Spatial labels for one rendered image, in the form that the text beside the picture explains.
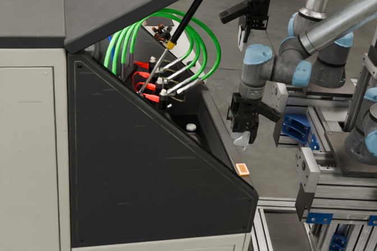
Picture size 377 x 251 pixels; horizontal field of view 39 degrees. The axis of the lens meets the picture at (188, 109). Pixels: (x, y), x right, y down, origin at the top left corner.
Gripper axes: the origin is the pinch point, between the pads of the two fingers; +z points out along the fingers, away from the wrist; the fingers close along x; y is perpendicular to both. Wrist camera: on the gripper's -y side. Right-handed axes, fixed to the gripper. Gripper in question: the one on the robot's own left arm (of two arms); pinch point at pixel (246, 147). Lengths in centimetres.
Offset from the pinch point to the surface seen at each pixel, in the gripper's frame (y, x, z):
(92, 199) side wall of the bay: 50, 13, 6
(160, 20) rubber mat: 8, -117, 7
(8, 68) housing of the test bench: 69, 13, -37
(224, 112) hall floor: -57, -179, 105
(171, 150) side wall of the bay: 28.0, 13.0, -9.9
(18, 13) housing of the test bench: 67, 0, -45
